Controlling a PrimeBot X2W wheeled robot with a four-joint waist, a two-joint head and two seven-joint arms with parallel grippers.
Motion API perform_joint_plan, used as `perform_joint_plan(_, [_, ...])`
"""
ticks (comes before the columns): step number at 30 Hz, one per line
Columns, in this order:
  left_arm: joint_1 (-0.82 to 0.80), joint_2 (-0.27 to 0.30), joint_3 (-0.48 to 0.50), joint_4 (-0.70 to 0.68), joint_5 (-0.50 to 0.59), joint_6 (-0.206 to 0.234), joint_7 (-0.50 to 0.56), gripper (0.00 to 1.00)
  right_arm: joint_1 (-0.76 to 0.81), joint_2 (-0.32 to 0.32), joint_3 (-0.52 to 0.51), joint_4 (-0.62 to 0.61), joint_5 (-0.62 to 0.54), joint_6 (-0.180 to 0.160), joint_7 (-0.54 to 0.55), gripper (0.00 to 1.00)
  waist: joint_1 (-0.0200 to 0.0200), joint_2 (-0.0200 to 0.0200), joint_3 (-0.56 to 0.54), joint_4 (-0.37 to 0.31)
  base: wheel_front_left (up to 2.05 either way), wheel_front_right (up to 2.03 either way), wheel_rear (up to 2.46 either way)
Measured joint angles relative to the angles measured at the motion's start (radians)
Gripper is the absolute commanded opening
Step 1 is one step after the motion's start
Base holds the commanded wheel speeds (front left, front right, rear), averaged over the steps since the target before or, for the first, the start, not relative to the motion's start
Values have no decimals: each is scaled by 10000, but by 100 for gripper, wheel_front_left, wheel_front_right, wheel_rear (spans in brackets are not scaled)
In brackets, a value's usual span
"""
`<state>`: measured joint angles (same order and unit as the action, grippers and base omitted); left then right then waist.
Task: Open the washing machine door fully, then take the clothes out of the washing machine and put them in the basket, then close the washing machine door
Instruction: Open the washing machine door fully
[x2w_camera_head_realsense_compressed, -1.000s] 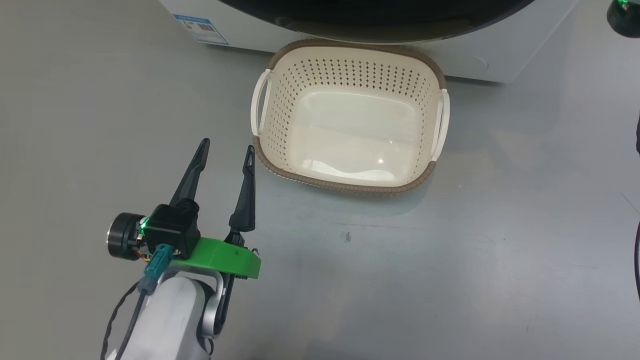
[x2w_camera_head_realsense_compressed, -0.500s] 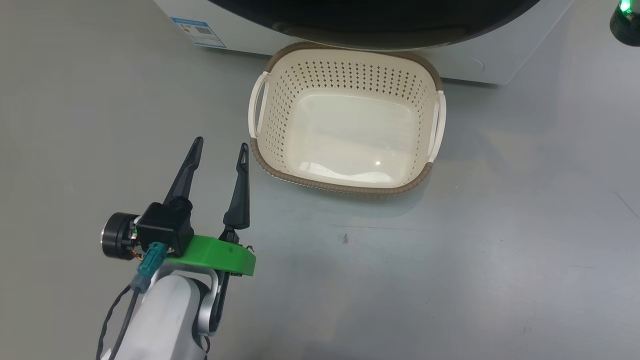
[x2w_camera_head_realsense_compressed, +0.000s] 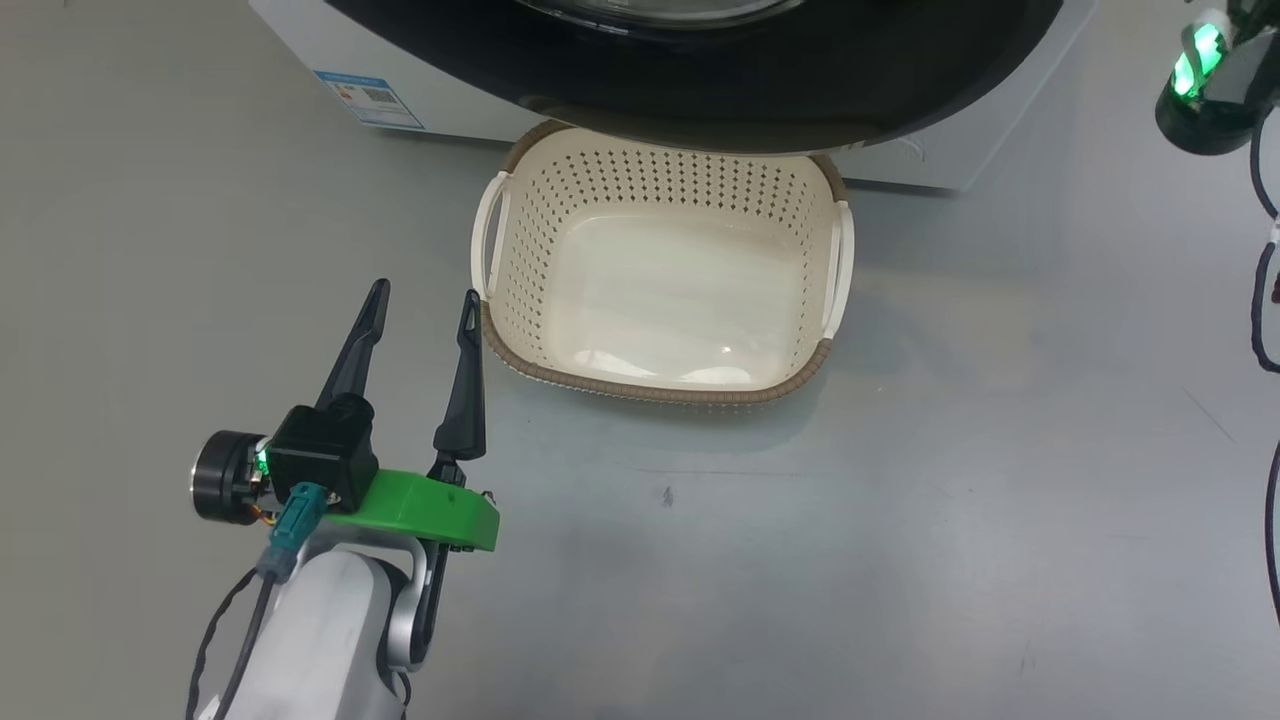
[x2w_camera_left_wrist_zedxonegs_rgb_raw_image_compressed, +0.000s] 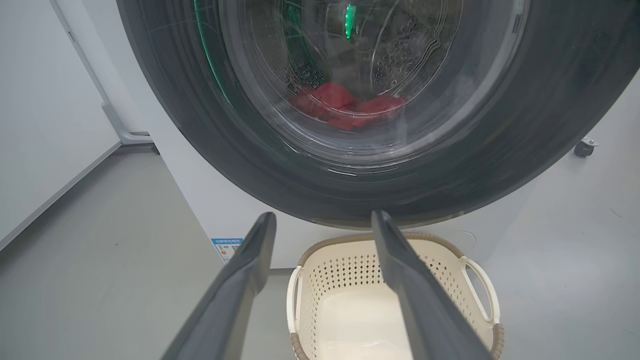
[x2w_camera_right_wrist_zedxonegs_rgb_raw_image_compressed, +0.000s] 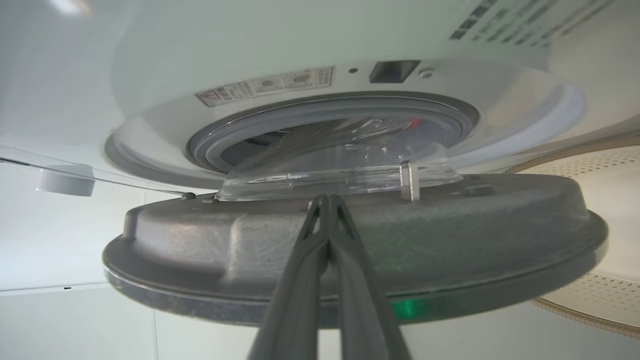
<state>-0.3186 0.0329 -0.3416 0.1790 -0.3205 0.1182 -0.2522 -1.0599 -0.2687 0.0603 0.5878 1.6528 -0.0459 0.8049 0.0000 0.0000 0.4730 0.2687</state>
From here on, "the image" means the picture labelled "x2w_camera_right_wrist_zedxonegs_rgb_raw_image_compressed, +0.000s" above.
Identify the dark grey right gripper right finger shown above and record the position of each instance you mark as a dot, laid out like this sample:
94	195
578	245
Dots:
360	310

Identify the printed text label on washer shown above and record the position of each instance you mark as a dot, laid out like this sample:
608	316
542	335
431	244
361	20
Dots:
520	22

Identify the white front-load washing machine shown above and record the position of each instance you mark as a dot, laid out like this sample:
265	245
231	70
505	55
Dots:
150	50

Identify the dark round washing machine door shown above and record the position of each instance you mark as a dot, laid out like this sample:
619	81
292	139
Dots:
450	240

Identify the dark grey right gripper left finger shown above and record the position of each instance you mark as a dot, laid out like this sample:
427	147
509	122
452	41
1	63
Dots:
300	300

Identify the warning sticker on washer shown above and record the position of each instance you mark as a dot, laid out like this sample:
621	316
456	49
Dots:
265	85

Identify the cream perforated laundry basket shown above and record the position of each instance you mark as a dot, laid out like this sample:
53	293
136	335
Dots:
610	190

